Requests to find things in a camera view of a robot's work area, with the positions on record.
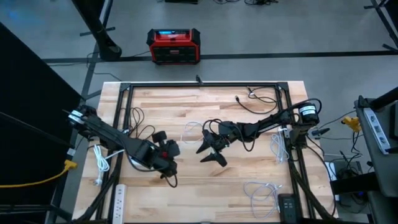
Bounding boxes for black metal rig frame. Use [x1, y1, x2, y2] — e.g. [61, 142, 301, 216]
[71, 81, 340, 224]

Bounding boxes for black cable bundle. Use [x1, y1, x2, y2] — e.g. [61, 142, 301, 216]
[73, 167, 122, 224]
[287, 149, 340, 222]

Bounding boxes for yellow extension cord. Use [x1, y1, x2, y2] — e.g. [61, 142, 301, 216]
[0, 159, 78, 189]

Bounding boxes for black stand legs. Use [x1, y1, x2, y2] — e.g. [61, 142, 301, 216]
[363, 0, 398, 53]

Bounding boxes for grey power strip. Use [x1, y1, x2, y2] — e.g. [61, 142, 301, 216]
[363, 107, 392, 156]

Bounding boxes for white power strip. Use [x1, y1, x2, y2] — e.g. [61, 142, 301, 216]
[112, 184, 127, 224]

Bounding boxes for black Addtam power cube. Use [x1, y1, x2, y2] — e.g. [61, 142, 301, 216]
[277, 193, 299, 223]

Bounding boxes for black USB cable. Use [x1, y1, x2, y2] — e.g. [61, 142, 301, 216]
[234, 86, 279, 116]

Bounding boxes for yellow plug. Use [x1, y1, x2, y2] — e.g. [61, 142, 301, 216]
[341, 116, 362, 134]

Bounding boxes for white tagged USB cable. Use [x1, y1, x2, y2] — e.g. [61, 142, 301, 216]
[181, 121, 205, 144]

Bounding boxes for black equipment box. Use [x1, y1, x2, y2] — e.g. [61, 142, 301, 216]
[330, 172, 379, 196]

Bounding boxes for black curtain partition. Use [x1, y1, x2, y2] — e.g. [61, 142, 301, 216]
[0, 21, 84, 224]

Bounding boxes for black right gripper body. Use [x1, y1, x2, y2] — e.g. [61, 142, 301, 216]
[217, 121, 242, 147]

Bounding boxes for black clamp handle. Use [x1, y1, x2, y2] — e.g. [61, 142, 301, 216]
[311, 127, 331, 137]

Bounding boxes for white looped cable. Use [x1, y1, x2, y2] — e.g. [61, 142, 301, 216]
[269, 126, 290, 165]

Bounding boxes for grey cart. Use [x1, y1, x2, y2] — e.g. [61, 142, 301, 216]
[354, 86, 398, 224]

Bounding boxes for black stand post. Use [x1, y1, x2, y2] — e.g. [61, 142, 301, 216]
[71, 0, 123, 62]

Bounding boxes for red portable power station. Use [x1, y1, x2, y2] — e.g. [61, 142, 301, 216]
[146, 27, 202, 66]

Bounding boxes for grey braided USB cable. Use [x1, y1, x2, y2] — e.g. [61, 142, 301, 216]
[243, 181, 284, 220]

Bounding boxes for black looped cable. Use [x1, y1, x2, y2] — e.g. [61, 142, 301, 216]
[123, 107, 156, 141]

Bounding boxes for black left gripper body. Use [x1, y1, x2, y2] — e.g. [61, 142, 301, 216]
[154, 149, 178, 179]

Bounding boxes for white coiled cable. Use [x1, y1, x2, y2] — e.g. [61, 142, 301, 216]
[91, 143, 125, 187]

